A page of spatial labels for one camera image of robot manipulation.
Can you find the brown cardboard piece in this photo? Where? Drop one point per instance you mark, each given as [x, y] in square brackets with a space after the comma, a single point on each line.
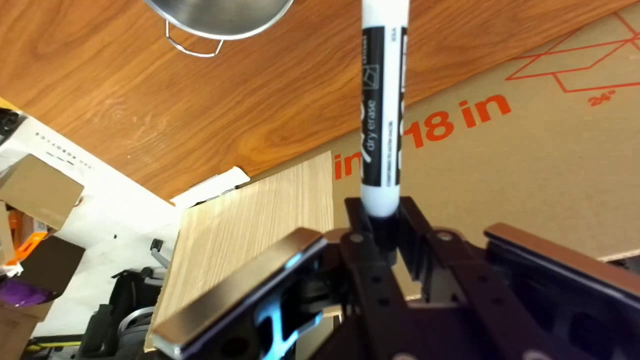
[41, 191]

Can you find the silver metal pot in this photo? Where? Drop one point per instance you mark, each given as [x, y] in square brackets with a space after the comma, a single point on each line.
[221, 17]

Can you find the light wood grain panel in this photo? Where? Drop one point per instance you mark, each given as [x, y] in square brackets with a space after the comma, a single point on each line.
[246, 212]

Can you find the white flat strip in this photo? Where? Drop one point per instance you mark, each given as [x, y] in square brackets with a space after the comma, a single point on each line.
[212, 186]

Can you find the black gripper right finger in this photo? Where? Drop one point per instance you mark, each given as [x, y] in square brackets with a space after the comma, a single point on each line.
[573, 301]

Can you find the black dry erase marker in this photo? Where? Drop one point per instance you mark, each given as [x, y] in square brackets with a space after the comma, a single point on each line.
[382, 101]

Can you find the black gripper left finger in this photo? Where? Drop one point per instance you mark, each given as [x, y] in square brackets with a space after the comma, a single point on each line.
[246, 292]

